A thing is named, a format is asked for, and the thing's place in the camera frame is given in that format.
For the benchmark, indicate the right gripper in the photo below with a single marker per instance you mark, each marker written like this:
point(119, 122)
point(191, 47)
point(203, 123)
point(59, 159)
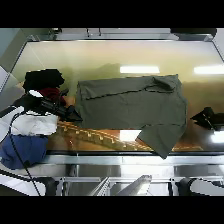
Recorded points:
point(205, 118)

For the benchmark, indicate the red garment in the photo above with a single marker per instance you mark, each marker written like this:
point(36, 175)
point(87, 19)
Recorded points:
point(53, 94)

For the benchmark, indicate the white garment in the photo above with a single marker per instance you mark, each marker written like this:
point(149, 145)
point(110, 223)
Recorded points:
point(37, 125)

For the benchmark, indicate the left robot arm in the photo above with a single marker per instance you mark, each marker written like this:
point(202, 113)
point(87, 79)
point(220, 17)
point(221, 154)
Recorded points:
point(40, 101)

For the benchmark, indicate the grey-green T-shirt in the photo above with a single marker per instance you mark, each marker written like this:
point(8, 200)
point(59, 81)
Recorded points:
point(133, 106)

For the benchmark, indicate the silver frame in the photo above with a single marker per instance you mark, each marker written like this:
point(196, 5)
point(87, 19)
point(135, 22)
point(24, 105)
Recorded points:
point(133, 170)

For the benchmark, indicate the black garment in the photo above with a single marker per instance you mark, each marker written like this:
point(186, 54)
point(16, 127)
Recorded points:
point(43, 79)

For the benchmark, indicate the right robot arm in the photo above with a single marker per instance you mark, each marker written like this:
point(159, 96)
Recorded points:
point(206, 186)

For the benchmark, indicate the blue garment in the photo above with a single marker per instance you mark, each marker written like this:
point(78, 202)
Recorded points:
point(28, 150)

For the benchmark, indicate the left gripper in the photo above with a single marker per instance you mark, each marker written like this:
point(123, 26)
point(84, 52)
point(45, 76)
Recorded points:
point(73, 114)

